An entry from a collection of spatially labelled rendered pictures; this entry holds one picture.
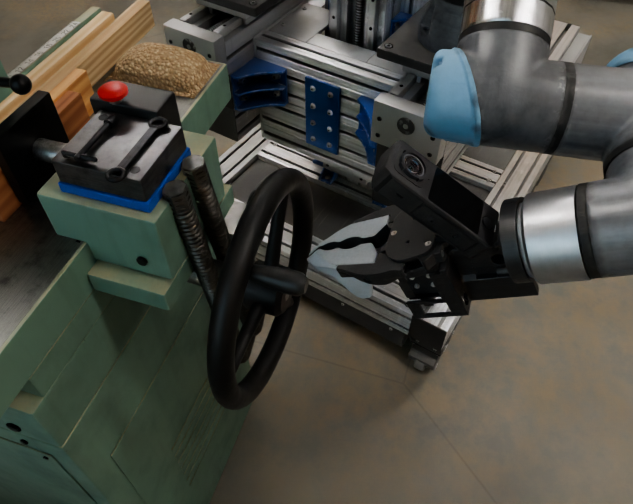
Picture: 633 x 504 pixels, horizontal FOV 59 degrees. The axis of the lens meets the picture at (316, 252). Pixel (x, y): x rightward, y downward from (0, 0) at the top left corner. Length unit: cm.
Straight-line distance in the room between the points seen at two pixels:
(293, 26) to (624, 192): 100
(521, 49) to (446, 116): 8
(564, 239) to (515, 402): 115
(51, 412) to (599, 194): 57
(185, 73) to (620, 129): 55
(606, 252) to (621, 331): 137
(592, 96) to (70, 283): 52
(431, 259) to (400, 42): 68
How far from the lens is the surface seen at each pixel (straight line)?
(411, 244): 49
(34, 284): 63
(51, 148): 68
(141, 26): 97
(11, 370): 61
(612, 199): 45
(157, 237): 57
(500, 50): 49
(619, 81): 51
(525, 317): 173
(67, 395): 71
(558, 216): 46
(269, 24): 135
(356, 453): 145
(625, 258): 46
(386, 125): 104
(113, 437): 84
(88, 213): 60
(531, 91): 48
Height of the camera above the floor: 135
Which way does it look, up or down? 49 degrees down
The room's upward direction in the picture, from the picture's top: straight up
